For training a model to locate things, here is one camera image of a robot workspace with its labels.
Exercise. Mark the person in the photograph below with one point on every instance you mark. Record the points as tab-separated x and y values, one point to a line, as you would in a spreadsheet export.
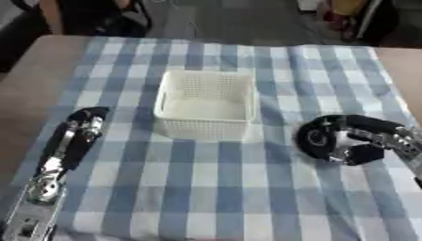
88	15

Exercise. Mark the black round roll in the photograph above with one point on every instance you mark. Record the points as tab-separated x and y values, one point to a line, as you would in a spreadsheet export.
306	147

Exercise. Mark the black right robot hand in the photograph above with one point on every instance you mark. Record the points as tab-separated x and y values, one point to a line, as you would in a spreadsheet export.
367	123

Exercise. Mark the black chair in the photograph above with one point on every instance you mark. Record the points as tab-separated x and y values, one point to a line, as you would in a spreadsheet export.
19	34

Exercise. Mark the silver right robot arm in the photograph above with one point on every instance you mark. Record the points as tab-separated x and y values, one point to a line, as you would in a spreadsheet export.
409	147

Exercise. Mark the white plastic mesh basket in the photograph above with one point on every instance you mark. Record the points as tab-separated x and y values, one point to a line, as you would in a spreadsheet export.
203	109

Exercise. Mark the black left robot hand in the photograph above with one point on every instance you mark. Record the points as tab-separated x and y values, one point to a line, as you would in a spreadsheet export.
77	147

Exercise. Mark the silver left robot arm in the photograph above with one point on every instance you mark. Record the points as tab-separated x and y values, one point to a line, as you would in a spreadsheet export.
34	207

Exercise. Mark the dark bag with yellow item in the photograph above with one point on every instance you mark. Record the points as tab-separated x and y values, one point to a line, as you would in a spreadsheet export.
362	19

